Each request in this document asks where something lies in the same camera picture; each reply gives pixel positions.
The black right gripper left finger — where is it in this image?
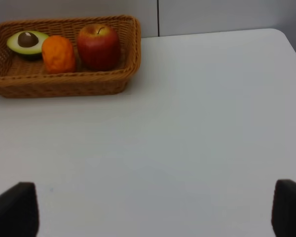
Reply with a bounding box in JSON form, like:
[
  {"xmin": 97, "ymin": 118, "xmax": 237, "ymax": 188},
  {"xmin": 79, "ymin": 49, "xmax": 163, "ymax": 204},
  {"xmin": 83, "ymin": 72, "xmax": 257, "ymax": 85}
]
[{"xmin": 0, "ymin": 182, "xmax": 39, "ymax": 237}]

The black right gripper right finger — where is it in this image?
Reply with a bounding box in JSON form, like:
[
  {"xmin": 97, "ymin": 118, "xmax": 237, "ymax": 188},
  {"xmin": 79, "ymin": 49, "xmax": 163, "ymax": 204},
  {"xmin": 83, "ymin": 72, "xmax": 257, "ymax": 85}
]
[{"xmin": 271, "ymin": 179, "xmax": 296, "ymax": 237}]

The orange tangerine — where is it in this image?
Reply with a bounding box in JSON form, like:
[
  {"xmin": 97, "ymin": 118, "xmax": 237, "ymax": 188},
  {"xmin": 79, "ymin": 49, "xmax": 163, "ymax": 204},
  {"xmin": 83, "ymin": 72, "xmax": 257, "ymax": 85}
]
[{"xmin": 41, "ymin": 36, "xmax": 76, "ymax": 74}]

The halved avocado with pit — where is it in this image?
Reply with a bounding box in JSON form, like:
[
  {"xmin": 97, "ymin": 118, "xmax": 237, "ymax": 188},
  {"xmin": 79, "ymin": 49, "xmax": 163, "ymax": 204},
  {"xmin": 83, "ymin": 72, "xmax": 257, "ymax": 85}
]
[{"xmin": 6, "ymin": 31, "xmax": 49, "ymax": 60}]

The red apple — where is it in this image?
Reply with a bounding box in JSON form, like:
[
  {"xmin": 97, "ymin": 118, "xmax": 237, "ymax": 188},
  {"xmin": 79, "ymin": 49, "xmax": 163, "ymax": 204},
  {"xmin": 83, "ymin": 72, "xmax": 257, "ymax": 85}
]
[{"xmin": 76, "ymin": 24, "xmax": 121, "ymax": 71}]

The light orange wicker basket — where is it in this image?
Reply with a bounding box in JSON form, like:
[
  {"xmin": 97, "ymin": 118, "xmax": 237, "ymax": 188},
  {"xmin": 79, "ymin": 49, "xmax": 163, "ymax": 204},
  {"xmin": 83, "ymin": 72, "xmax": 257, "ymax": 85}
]
[{"xmin": 0, "ymin": 15, "xmax": 141, "ymax": 98}]

